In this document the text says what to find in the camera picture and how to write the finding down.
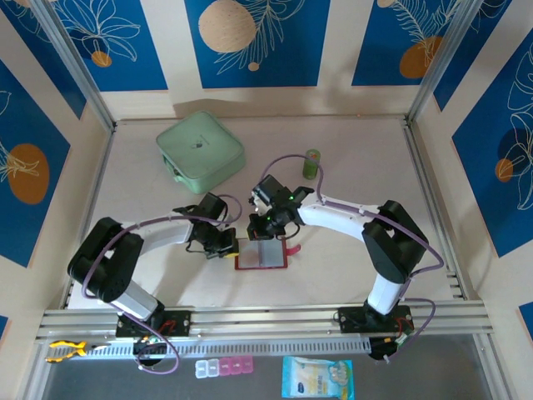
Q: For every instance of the aluminium front rail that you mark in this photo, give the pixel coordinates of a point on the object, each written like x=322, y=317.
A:
x=270, y=321

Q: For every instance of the small green can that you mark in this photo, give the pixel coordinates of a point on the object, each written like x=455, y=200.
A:
x=310, y=166

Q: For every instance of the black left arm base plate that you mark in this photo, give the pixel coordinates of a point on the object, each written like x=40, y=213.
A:
x=179, y=323

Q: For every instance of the red leather card holder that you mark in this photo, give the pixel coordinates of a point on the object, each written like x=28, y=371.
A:
x=270, y=254

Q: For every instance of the black connector board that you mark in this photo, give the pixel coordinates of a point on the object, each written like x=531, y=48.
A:
x=383, y=352
x=150, y=350

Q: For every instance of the yellow black pliers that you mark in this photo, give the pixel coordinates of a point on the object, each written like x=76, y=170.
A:
x=79, y=348

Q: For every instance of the aluminium frame post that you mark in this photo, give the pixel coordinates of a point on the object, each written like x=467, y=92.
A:
x=441, y=58
x=75, y=66

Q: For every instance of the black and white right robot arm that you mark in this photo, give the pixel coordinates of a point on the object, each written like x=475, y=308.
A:
x=391, y=250

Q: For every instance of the pink pill box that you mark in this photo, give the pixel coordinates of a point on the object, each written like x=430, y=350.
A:
x=236, y=366

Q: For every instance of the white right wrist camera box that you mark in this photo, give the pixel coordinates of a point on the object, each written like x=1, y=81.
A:
x=257, y=204

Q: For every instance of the blue wet wipes packet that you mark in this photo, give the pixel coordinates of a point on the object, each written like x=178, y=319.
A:
x=316, y=377

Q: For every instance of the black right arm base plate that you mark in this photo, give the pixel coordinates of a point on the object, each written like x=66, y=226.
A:
x=352, y=320

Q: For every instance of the aluminium table side rail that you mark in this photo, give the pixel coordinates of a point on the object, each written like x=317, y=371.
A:
x=417, y=158
x=99, y=187

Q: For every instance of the mint green zip pouch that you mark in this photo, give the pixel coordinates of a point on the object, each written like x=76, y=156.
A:
x=200, y=150

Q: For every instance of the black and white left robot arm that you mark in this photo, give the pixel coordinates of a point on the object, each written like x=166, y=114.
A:
x=108, y=271

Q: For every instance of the white pill box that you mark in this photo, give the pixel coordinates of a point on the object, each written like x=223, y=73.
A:
x=207, y=368

